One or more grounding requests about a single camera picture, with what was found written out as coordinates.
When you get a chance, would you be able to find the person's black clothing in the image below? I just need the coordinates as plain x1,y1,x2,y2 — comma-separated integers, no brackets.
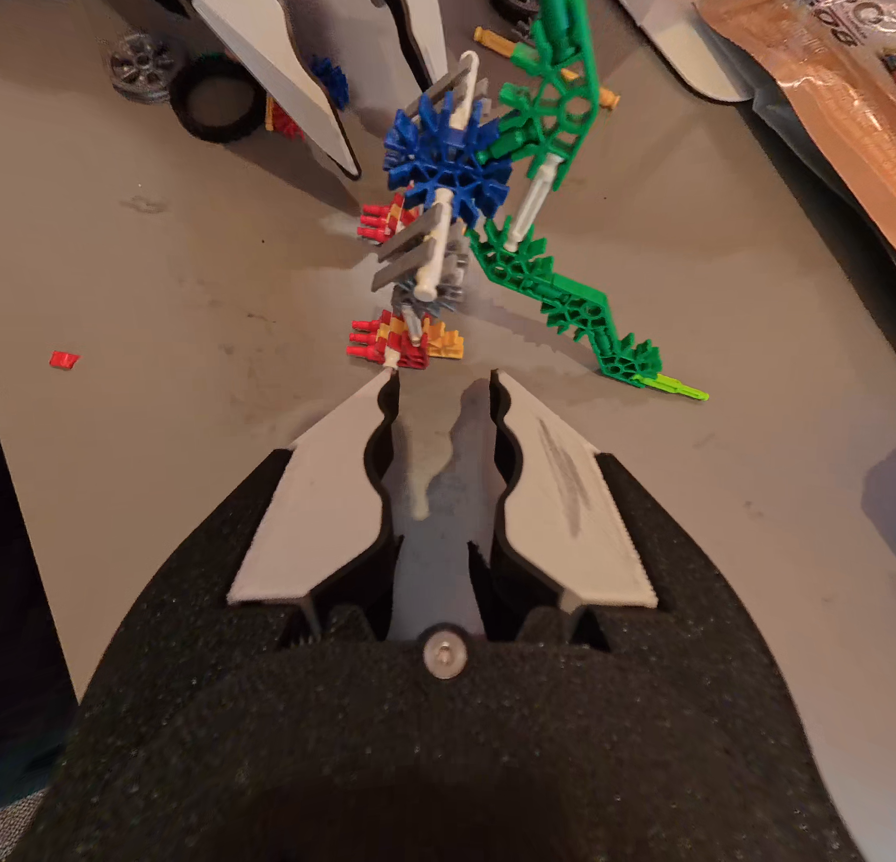
0,442,78,800

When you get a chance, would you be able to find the green toy connector chain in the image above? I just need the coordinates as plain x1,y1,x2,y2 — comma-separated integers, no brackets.
539,274,710,403

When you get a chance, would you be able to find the white toy rod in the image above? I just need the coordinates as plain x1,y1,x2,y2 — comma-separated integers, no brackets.
504,154,565,253

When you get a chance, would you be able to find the black toy tire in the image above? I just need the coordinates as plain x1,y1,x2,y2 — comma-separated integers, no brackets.
168,53,271,145

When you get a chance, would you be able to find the grey toy wheel hub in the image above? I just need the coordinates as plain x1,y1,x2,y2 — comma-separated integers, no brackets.
108,31,187,105

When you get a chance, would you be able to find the short green toy rod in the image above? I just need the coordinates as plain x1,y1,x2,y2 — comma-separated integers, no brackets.
535,0,576,45

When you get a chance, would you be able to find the red yellow toy assembly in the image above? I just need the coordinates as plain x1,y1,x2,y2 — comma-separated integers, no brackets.
357,50,491,248
345,226,469,374

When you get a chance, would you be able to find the long yellow toy rod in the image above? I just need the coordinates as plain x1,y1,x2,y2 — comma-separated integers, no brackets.
474,27,623,111

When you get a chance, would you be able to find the green toy connector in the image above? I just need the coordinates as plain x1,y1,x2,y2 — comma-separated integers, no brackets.
465,218,558,293
476,8,604,185

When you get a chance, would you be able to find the clear plastic bag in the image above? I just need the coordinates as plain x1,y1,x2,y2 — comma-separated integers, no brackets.
693,0,896,248

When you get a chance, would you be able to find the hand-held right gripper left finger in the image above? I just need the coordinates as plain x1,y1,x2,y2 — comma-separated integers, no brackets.
227,371,401,607

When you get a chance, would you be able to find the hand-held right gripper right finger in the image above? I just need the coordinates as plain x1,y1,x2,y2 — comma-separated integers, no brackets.
489,369,660,611

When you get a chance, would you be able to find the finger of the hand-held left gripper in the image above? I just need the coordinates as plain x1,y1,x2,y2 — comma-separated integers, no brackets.
353,0,449,89
185,0,362,180

